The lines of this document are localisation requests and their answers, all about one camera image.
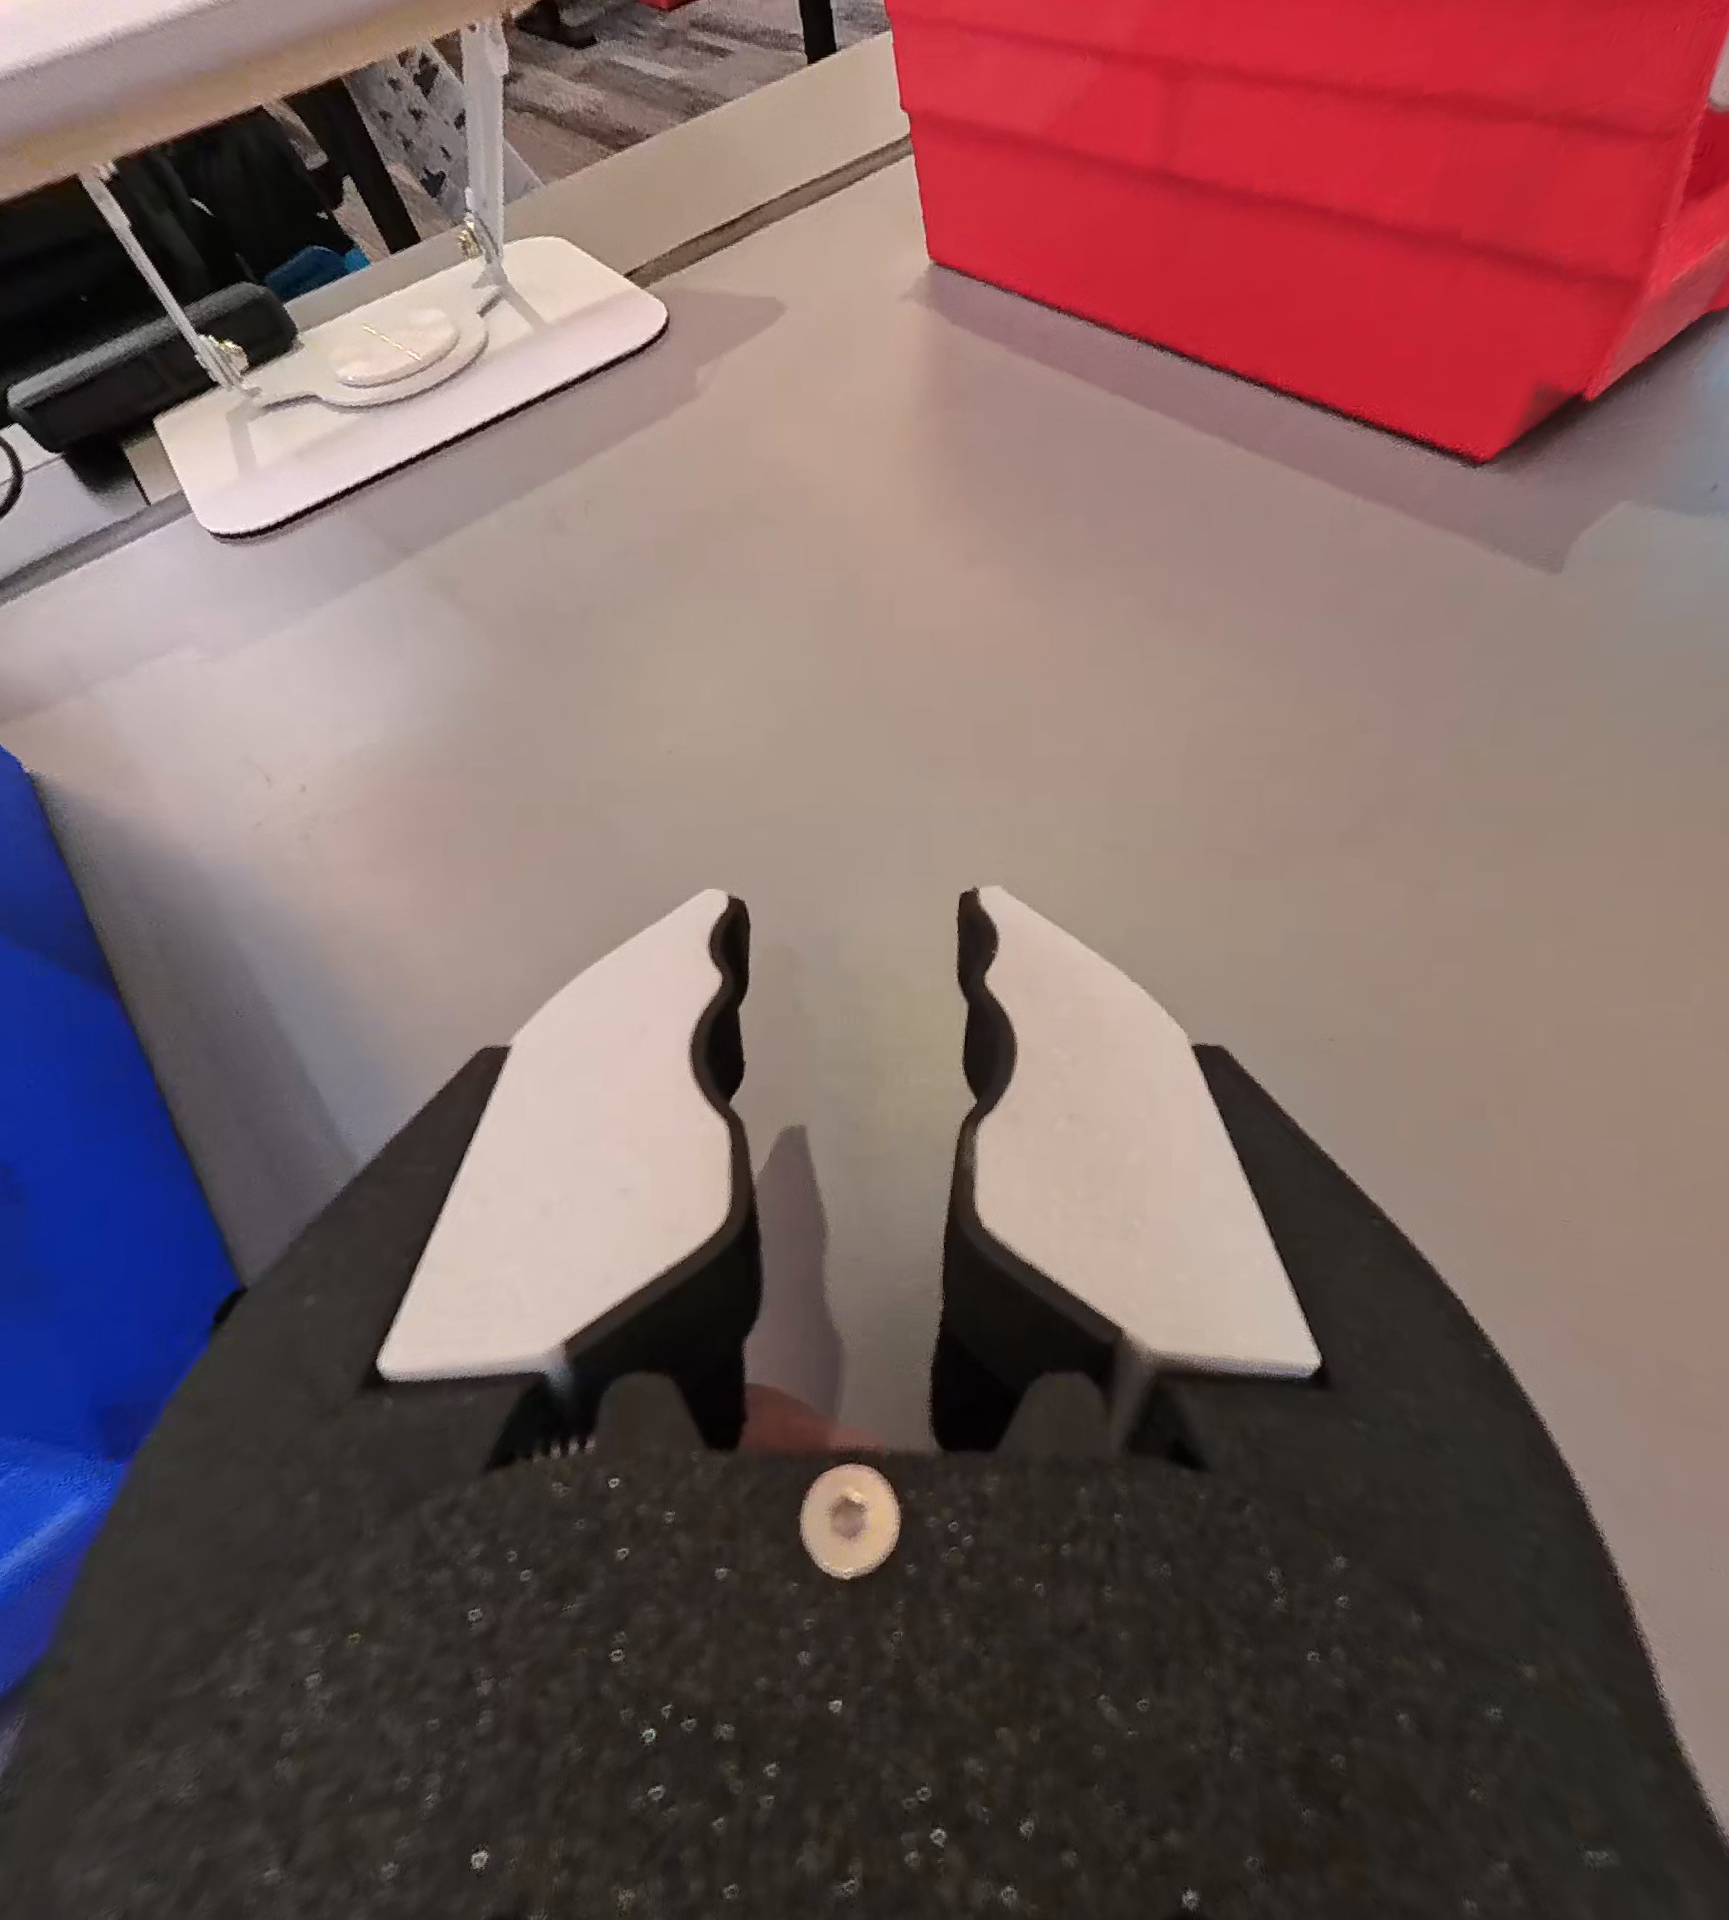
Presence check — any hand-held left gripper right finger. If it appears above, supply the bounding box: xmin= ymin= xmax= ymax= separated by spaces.
xmin=933 ymin=884 xmax=1327 ymax=1397

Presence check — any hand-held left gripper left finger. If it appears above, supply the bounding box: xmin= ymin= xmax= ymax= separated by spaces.
xmin=374 ymin=889 xmax=764 ymax=1397

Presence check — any blue plastic bin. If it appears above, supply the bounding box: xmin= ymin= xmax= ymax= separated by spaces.
xmin=0 ymin=673 xmax=242 ymax=1783

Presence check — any red plastic bin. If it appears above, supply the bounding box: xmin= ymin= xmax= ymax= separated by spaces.
xmin=882 ymin=0 xmax=1729 ymax=467

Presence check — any grey desk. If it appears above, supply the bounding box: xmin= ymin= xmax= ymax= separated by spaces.
xmin=0 ymin=29 xmax=1729 ymax=1920

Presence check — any wooden book stand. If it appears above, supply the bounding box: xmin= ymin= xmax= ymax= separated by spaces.
xmin=0 ymin=0 xmax=673 ymax=540

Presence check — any black power brick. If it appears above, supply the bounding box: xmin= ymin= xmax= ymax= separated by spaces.
xmin=5 ymin=280 xmax=303 ymax=449

